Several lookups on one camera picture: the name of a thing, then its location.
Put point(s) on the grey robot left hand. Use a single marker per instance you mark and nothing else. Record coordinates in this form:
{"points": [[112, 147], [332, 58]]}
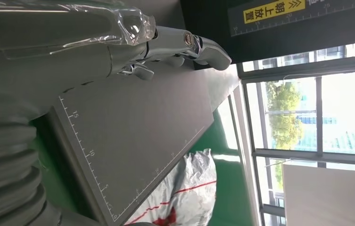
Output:
{"points": [[55, 68]]}

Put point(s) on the grey mailer bag red print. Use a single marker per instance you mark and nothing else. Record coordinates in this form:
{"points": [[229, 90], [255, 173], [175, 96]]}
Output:
{"points": [[189, 190]]}

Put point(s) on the ruler label with yellow tag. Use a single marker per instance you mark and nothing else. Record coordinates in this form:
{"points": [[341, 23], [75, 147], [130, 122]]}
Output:
{"points": [[274, 12]]}

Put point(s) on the black scanner column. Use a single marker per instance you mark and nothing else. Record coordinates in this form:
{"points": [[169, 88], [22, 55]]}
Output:
{"points": [[289, 46]]}

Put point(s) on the green tree outside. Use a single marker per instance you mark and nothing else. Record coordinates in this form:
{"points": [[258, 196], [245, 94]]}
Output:
{"points": [[285, 121]]}

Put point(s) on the white panel board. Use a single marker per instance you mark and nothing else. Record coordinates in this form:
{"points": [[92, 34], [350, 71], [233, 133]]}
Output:
{"points": [[330, 196]]}

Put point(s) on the black scanner base plate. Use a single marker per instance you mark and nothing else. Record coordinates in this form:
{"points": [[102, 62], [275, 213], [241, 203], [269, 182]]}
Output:
{"points": [[139, 134]]}

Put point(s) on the dark window frame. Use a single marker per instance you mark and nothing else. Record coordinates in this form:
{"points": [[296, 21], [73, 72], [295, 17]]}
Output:
{"points": [[319, 124]]}

